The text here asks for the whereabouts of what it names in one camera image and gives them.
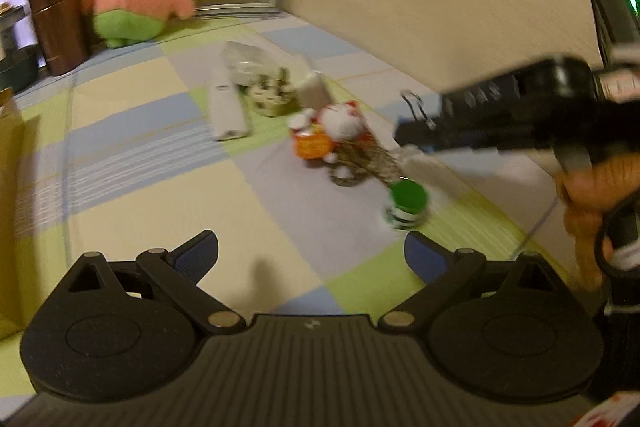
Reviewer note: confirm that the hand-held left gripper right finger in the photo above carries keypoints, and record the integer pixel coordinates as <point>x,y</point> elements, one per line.
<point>424,257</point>

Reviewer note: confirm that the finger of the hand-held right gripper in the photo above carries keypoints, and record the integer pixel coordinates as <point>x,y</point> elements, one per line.
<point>525,87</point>
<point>480,132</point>

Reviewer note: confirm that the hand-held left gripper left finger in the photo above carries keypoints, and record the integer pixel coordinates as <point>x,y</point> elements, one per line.
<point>197,253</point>

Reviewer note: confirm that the white tube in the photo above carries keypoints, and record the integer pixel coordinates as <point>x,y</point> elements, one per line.
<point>227,107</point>

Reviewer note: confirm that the white square night light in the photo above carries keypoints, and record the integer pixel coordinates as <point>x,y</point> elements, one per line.
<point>315,92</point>

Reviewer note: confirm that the person's right hand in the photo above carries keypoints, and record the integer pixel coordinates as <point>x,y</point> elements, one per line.
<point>587,197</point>

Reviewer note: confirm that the green cap small bottle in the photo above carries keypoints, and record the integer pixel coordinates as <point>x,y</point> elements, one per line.
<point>407,197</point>

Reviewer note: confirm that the checked pastel cloth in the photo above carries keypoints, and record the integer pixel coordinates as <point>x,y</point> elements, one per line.
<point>150,187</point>

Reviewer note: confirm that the metal keyring bundle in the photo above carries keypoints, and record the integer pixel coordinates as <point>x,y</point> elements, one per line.
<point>365,164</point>

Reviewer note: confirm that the small orange packet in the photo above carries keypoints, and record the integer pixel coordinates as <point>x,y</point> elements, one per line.
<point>312,147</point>

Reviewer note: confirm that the white plug adapter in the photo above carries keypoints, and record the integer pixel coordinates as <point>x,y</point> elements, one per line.
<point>270,99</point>

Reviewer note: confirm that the clear plastic floss pick box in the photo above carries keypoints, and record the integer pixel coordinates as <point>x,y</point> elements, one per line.
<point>245,59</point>

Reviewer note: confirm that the dark green humidifier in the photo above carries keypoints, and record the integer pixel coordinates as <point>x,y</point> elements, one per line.
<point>17,67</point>

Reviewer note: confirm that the brown wooden cylinder container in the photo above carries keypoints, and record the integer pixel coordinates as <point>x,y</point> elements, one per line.
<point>57,22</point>

